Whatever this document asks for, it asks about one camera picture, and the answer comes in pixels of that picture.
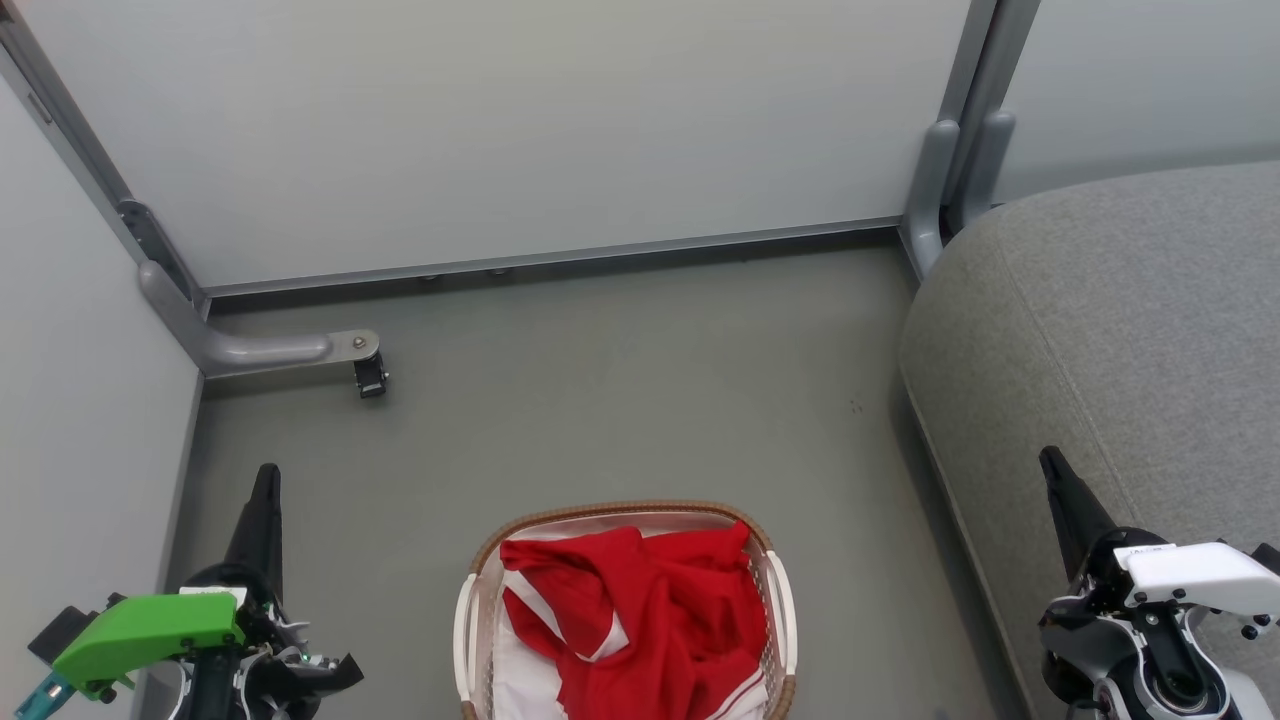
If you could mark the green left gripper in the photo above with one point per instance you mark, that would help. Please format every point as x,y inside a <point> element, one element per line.
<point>150,630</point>

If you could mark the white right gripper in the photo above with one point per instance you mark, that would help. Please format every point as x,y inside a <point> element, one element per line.
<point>1200,580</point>

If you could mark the red shirt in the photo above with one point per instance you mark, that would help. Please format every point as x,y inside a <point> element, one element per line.
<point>650,620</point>

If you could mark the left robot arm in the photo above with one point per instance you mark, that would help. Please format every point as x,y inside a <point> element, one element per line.
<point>215,695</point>

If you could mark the grey fabric sofa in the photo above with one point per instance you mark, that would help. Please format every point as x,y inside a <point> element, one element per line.
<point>1100,350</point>

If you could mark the long grey partition foot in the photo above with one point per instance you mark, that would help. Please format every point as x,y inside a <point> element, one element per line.
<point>250,350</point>

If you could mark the black caster wheel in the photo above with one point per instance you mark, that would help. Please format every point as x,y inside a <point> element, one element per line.
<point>371,378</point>

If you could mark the white laundry basket brown rim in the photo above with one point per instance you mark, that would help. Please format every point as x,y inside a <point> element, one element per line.
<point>466,640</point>

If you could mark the white basket liner cloth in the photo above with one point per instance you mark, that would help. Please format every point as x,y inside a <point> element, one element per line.
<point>520,680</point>

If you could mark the short grey partition foot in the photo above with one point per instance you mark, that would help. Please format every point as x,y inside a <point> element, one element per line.
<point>928,200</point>
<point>985,160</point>

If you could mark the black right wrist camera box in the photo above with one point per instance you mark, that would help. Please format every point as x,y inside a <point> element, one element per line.
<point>1268,558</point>

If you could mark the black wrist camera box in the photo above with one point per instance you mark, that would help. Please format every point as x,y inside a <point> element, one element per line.
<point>58,632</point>
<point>1268,558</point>

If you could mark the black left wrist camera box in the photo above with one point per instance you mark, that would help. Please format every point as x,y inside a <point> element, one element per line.
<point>58,632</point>

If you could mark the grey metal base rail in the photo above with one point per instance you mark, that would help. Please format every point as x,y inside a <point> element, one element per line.
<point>550,254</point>

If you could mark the grey metal partition post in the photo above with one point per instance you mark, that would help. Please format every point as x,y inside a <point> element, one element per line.
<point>1000,50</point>
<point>60,100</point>

